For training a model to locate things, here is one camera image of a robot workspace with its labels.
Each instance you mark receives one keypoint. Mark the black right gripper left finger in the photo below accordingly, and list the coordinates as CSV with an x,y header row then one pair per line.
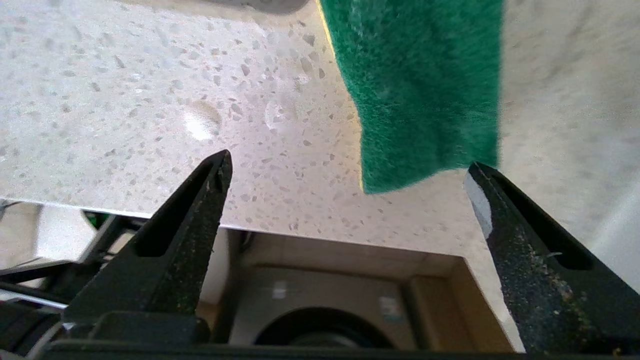
x,y
170,270

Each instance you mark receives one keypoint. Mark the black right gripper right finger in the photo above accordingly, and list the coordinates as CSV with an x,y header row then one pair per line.
x,y
560,300

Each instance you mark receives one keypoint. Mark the green and yellow sponge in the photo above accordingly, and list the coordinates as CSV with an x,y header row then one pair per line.
x,y
425,90

